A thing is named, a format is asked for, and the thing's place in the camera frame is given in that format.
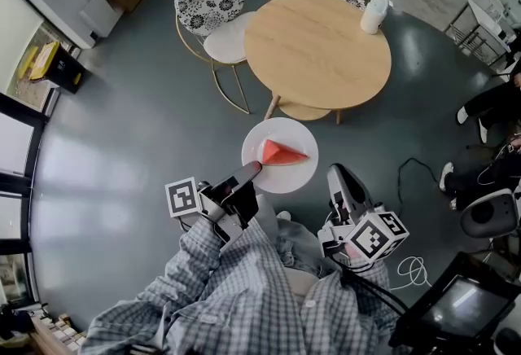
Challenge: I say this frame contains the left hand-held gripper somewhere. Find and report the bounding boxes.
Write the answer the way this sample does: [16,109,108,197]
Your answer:
[165,160,265,244]

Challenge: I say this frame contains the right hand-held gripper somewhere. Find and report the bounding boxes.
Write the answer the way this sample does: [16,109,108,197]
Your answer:
[317,164,410,269]

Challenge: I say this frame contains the white round plate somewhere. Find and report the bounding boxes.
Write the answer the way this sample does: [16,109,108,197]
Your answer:
[241,116,319,195]

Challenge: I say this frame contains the red watermelon slice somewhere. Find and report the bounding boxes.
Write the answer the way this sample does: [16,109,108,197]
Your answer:
[261,138,310,166]

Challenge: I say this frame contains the person's left forearm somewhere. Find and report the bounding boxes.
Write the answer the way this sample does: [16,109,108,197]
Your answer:
[162,218,253,305]

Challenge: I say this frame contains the person's right forearm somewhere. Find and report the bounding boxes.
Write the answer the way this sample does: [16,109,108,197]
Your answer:
[313,255,404,338]

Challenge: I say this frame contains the round wooden table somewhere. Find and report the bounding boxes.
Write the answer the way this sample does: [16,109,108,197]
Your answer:
[243,0,392,125]

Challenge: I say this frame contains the person's jeans legs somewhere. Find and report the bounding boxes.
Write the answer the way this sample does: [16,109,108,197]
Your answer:
[254,194,339,277]

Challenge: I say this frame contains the person's checked shirt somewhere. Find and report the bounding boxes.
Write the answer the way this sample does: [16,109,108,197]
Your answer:
[79,218,404,355]

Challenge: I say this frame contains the grey office chair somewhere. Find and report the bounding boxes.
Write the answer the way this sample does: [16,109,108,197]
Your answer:
[460,188,521,239]

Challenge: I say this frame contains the black monitor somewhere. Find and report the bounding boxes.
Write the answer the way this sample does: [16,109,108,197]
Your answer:
[388,251,521,350]

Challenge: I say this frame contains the white jug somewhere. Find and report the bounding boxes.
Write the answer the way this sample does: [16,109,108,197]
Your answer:
[359,0,389,35]

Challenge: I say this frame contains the metal rack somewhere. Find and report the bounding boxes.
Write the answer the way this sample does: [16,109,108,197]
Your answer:
[443,0,514,65]

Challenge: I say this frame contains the black bin with yellow lid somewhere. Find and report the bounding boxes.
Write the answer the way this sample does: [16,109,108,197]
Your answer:
[28,42,86,94]

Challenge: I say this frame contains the cluttered wooden shelf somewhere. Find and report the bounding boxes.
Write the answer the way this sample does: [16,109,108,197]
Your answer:
[30,312,89,355]

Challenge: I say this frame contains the black floor cable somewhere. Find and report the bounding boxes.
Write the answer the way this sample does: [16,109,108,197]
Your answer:
[396,157,444,220]

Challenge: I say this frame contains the white floor cable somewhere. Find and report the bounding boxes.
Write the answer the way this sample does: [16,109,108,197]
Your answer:
[388,256,432,291]

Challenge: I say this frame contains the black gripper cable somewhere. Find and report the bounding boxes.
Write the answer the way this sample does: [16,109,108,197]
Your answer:
[341,263,408,313]

